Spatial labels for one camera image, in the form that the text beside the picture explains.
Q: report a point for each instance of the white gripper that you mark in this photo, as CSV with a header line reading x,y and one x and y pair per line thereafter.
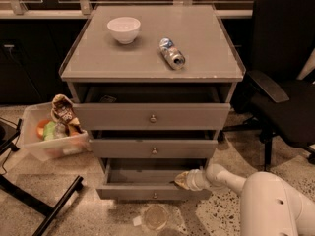
x,y
194,180

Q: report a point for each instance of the grey drawer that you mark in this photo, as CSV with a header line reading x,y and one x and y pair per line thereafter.
x,y
129,179
154,144
152,107

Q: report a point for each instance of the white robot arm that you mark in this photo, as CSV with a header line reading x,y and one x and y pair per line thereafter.
x,y
269,206

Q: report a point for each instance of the grey drawer cabinet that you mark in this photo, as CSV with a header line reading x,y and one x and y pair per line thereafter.
x,y
98,59

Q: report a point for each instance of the dark object in drawer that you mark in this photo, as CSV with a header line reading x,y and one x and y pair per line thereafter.
x,y
107,99

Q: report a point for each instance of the crushed silver soda can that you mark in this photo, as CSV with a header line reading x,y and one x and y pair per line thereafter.
x,y
171,54

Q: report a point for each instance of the black office chair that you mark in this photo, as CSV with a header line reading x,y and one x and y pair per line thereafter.
x,y
278,87

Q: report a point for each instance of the brown snack bag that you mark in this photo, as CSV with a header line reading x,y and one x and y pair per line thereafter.
x,y
62,110

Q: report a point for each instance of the green round object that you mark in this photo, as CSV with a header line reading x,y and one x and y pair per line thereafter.
x,y
48,131

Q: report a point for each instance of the clear plastic bin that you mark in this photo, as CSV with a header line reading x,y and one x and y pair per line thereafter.
x,y
44,150

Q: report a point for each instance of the orange round object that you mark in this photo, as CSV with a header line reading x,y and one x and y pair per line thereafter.
x,y
40,127

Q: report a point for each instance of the white ceramic bowl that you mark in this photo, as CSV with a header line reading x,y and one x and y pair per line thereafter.
x,y
124,29

